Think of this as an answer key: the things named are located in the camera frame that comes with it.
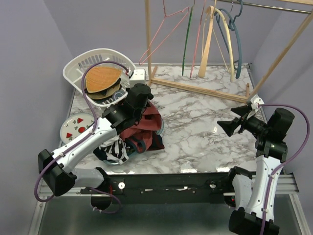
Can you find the black white striped garment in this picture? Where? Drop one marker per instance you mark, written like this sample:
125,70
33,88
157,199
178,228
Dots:
112,152

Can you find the watermelon pattern plate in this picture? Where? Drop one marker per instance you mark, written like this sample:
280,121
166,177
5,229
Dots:
74,126

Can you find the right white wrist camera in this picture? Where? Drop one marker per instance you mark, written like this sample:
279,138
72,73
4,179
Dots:
254,105

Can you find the blue plastic hanger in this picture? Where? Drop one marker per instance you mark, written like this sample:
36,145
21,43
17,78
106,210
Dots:
232,27

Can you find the cream plastic hanger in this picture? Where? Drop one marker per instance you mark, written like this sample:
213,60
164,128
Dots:
228,42

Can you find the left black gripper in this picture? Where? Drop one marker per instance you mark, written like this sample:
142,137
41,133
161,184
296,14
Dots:
127,89

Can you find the red tank top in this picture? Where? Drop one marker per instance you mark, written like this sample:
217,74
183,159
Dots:
151,121

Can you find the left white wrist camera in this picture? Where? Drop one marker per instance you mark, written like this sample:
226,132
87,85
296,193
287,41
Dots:
138,76

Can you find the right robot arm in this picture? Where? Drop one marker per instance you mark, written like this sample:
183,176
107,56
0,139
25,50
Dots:
254,196

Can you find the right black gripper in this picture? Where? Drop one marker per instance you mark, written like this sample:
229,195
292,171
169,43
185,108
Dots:
229,127

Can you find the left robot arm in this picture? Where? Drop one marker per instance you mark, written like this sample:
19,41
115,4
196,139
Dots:
56,168

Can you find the white plastic laundry basket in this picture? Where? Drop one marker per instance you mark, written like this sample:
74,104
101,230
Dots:
75,71

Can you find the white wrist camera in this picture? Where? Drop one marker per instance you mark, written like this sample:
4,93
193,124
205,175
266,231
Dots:
254,105
138,76

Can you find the light wooden hanger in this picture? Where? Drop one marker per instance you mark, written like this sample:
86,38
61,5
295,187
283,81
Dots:
204,59

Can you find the green plastic hanger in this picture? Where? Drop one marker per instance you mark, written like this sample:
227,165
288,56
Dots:
186,37

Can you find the orange woven fan mat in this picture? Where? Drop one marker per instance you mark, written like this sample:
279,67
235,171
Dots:
101,78

